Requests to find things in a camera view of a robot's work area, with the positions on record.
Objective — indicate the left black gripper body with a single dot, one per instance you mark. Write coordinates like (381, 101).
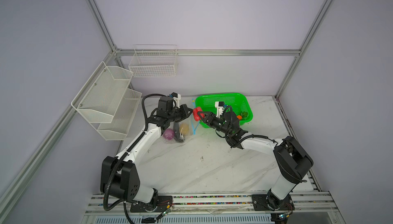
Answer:
(174, 115)

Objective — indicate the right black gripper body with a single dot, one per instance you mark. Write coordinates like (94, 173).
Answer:
(218, 124)

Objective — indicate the red toy pepper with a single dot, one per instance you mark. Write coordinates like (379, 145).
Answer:
(198, 114)

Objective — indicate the green plastic basket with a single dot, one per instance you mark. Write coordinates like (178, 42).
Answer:
(237, 101)

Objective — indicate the yellow toy lemon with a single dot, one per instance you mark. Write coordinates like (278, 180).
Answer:
(184, 129)

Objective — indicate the dark toy eggplant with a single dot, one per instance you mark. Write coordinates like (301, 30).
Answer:
(177, 134)

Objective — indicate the purple toy onion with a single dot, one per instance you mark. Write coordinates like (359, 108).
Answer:
(169, 134)

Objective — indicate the clear zip bag blue zipper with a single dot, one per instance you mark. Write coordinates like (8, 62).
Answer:
(188, 121)

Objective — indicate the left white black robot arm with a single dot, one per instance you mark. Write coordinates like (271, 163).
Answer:
(120, 180)

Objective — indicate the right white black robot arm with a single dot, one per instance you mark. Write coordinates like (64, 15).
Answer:
(292, 160)

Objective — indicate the green toy leafy vegetable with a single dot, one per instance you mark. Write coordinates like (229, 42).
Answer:
(244, 114)

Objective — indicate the white mesh lower shelf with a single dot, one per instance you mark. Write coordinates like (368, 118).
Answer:
(118, 129)

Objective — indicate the white mesh shelf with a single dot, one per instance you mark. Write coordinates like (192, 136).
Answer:
(118, 129)
(100, 97)

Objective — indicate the white mesh upper shelf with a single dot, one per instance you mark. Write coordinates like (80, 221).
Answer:
(100, 97)

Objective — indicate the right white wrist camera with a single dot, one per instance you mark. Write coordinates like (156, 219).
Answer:
(219, 105)

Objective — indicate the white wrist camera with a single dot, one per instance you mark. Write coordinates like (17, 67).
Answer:
(219, 105)
(176, 97)

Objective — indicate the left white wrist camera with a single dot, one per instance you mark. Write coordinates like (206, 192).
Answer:
(176, 97)

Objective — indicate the white wire wall basket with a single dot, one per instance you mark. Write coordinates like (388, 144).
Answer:
(154, 60)

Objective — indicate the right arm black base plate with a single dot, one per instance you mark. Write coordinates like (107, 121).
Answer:
(269, 202)

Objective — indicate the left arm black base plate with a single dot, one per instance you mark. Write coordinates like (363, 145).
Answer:
(158, 204)

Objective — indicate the aluminium front rail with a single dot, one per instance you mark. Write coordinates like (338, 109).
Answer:
(312, 201)

